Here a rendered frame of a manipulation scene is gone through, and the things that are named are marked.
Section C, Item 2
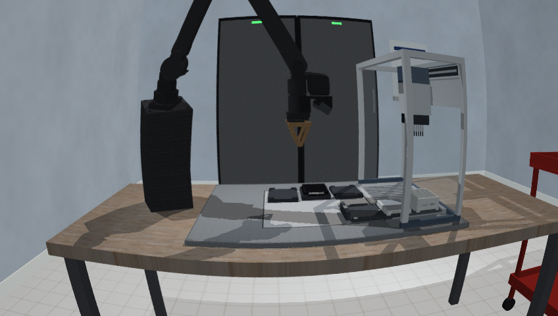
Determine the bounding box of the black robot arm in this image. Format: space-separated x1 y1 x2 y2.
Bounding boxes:
149 0 332 115

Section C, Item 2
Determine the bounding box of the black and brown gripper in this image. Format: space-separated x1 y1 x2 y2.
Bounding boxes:
286 94 312 147

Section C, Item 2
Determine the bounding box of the white multi-well plate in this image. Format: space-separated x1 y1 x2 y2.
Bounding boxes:
377 198 401 216

